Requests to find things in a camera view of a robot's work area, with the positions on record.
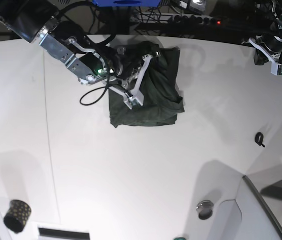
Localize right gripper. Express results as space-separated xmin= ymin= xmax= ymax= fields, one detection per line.
xmin=105 ymin=46 xmax=161 ymax=97

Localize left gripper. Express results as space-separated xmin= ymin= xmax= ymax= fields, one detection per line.
xmin=242 ymin=34 xmax=282 ymax=77

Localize dark green t-shirt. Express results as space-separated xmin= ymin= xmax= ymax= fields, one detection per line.
xmin=109 ymin=41 xmax=184 ymax=128

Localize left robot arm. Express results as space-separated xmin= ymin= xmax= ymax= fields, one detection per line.
xmin=130 ymin=0 xmax=282 ymax=77

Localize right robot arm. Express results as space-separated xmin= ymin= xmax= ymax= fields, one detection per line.
xmin=0 ymin=0 xmax=161 ymax=100

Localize white power strip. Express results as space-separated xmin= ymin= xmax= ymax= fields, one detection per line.
xmin=131 ymin=12 xmax=223 ymax=27

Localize blue bin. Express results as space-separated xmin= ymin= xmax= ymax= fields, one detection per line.
xmin=92 ymin=0 xmax=160 ymax=7

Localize small black clip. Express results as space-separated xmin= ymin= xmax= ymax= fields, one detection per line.
xmin=254 ymin=132 xmax=265 ymax=148

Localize round metal table grommet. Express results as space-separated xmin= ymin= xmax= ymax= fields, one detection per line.
xmin=196 ymin=200 xmax=214 ymax=221

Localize small green object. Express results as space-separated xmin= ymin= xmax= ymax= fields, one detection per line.
xmin=174 ymin=237 xmax=187 ymax=240

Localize black patterned cup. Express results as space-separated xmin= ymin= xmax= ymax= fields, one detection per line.
xmin=3 ymin=199 xmax=32 ymax=234

